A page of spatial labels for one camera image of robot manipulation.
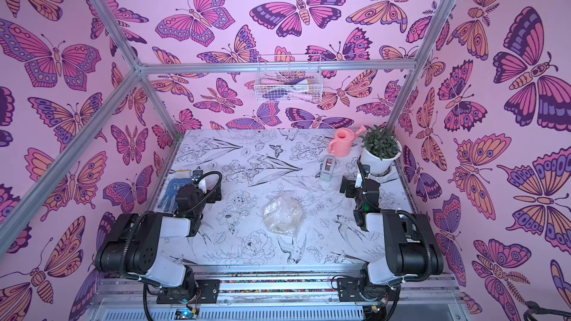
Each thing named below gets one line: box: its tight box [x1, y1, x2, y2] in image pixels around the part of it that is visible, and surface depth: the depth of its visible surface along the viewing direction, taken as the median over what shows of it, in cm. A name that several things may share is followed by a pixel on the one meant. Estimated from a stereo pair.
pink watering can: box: [328, 124, 367, 158], surface depth 107 cm
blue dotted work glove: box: [157, 177, 193, 213], surface depth 102 cm
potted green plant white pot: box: [360, 124, 403, 177], surface depth 94 cm
